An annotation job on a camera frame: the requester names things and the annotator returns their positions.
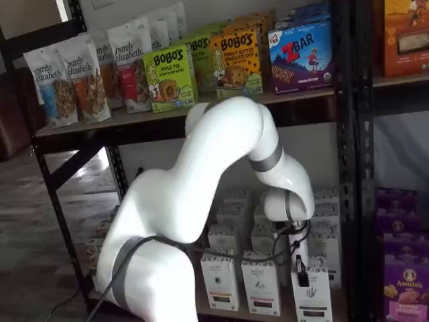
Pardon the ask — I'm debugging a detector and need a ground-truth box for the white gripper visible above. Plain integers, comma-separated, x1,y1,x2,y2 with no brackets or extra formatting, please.
289,230,310,288

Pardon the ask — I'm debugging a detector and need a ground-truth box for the white tea box green strip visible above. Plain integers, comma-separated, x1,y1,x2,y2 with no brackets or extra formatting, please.
290,257,334,322
310,203,341,232
313,186,340,207
306,227,341,289

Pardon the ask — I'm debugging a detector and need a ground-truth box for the white tea box pink strip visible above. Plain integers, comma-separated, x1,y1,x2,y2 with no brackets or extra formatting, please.
253,203,269,226
241,256,281,317
250,223,280,260

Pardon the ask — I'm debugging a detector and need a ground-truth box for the white tea box yellow strip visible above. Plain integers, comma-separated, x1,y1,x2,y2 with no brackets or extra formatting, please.
223,189,253,211
216,207,249,229
207,223,241,256
200,253,241,312

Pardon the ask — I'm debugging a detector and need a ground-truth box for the purple Annie's snack box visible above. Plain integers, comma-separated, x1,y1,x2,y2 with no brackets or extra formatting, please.
383,260,429,322
377,213,429,242
381,233,429,266
375,186,418,219

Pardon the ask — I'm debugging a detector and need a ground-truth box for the green oatmeal box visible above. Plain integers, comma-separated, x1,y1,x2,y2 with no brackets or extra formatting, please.
95,217,114,239
84,236,105,270

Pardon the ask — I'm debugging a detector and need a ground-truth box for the blue purple ZBar box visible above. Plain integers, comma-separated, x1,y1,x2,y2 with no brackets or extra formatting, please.
273,1,332,33
267,20,335,96

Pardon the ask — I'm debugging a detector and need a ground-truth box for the yellow Bobo's peanut butter box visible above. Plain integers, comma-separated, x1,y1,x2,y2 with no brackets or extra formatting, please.
209,28,265,101
230,9,278,93

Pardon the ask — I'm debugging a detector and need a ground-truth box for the orange snack box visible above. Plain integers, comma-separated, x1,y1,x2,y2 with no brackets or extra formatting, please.
383,0,429,79

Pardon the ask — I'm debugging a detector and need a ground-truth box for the green Bobo's apple pie box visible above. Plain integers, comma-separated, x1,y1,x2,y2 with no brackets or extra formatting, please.
142,44,199,114
182,34,217,95

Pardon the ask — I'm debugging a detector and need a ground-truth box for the white plastic sheet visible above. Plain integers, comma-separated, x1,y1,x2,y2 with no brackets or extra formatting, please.
373,113,429,191

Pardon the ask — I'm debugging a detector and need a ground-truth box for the red purely elizabeth granola bag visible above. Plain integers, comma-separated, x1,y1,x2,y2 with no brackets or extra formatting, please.
107,18,154,114

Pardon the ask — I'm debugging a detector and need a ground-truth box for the orange purely elizabeth granola bag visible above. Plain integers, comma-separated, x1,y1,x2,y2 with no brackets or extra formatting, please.
60,32,112,124
92,40,127,110

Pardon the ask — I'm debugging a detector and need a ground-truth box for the white granola bag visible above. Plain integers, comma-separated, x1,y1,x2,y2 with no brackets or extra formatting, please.
166,1,188,41
146,16,172,53

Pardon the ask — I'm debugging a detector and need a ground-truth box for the blue purely elizabeth granola bag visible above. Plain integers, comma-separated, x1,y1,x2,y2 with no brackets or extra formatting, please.
22,43,80,130

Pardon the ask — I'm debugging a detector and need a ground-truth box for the dark brown couch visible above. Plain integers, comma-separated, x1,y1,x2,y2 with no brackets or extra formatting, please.
0,66,47,162

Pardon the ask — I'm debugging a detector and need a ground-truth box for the black metal shelving rack frame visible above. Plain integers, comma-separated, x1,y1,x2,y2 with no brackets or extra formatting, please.
355,0,429,322
0,0,358,322

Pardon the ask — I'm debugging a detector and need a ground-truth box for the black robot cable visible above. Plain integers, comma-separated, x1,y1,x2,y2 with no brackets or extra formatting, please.
87,219,311,322

